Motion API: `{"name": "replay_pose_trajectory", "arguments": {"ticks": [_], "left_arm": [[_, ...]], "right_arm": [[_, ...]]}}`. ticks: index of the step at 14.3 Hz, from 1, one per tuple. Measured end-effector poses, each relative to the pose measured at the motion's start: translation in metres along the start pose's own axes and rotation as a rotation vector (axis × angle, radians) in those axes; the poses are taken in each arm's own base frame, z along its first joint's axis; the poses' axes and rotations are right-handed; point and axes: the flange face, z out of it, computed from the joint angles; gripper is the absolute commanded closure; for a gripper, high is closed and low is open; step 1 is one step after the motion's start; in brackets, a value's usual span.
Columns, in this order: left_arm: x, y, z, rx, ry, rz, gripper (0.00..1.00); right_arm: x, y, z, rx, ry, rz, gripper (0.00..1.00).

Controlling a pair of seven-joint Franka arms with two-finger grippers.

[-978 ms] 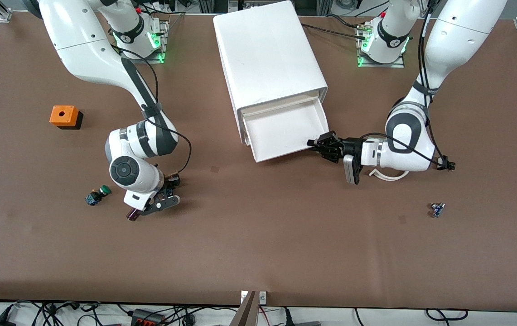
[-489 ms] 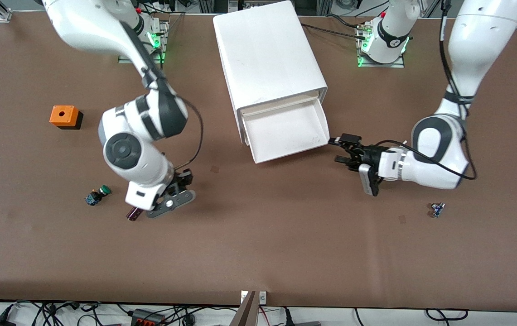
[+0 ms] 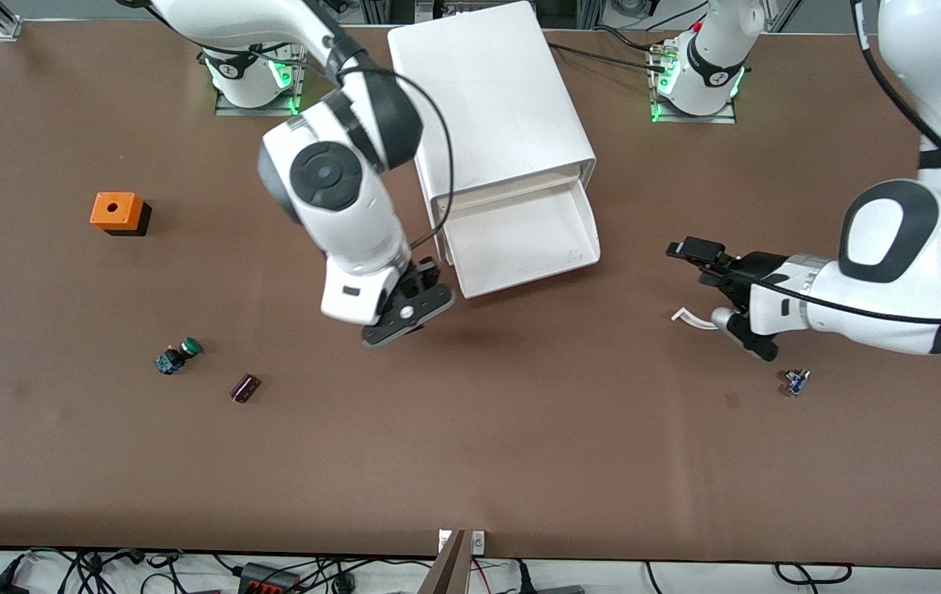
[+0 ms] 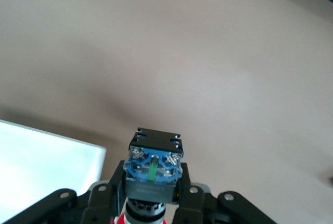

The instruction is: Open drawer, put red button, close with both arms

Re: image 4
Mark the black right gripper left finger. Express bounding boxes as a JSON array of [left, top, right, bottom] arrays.
[[0, 160, 129, 224]]

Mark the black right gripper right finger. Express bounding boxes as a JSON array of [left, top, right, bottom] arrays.
[[173, 162, 277, 224]]

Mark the red push button switch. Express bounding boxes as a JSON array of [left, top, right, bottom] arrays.
[[113, 127, 184, 224]]

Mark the white drawer cabinet shell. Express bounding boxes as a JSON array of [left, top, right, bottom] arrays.
[[0, 118, 108, 202]]

